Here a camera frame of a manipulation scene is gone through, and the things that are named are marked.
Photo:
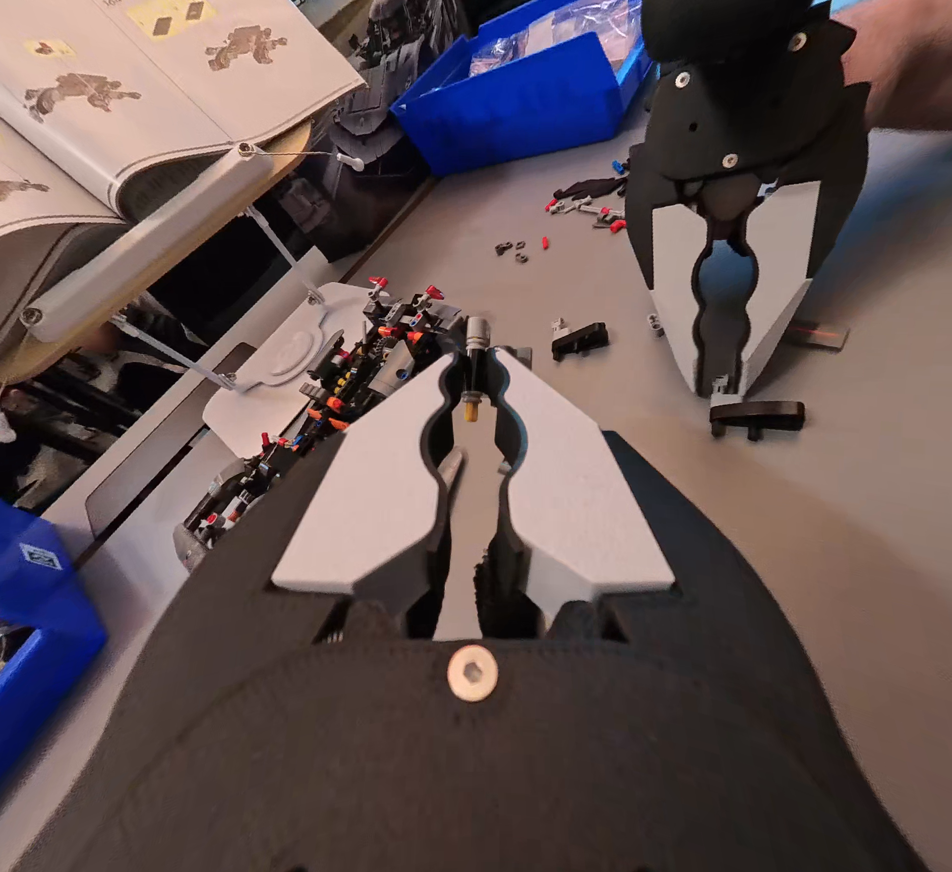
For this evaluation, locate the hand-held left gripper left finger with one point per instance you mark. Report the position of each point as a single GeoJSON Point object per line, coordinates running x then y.
{"type": "Point", "coordinates": [357, 515]}

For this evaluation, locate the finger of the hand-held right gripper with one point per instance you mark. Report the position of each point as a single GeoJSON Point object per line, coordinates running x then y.
{"type": "Point", "coordinates": [788, 247]}
{"type": "Point", "coordinates": [673, 270]}

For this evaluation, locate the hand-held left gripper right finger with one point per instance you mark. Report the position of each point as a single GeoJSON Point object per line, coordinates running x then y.
{"type": "Point", "coordinates": [587, 515]}

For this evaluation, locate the black lego beam assembly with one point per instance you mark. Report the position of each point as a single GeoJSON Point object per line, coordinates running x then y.
{"type": "Point", "coordinates": [580, 340]}
{"type": "Point", "coordinates": [758, 412]}

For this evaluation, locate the dark grey lego axle assembly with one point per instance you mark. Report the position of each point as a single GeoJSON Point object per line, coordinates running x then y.
{"type": "Point", "coordinates": [476, 374]}

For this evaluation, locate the person's right forearm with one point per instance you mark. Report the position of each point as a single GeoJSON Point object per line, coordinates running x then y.
{"type": "Point", "coordinates": [907, 54]}

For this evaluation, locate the light grey lego connector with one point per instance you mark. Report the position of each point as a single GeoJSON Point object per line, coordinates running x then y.
{"type": "Point", "coordinates": [655, 323]}

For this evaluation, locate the dark lego tile red stripe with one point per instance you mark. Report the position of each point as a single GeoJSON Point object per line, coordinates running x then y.
{"type": "Point", "coordinates": [818, 335]}

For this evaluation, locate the light grey lego rod assembly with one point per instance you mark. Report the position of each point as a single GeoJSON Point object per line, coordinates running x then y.
{"type": "Point", "coordinates": [595, 212]}

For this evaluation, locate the black lego wing panel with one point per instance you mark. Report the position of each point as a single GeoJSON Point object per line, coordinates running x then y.
{"type": "Point", "coordinates": [587, 186]}

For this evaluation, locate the large lego vehicle model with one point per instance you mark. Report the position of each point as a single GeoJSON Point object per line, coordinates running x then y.
{"type": "Point", "coordinates": [357, 381]}

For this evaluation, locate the clear plastic bags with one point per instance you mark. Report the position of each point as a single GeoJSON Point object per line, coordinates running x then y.
{"type": "Point", "coordinates": [587, 17]}

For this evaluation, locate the blue plastic bin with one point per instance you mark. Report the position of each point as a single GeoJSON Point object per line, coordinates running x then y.
{"type": "Point", "coordinates": [44, 634]}
{"type": "Point", "coordinates": [520, 106]}

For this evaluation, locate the large dark printed box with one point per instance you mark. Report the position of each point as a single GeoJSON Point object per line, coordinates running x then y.
{"type": "Point", "coordinates": [387, 32]}

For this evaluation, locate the open instruction booklet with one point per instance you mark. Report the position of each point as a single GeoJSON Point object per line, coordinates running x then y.
{"type": "Point", "coordinates": [149, 54]}

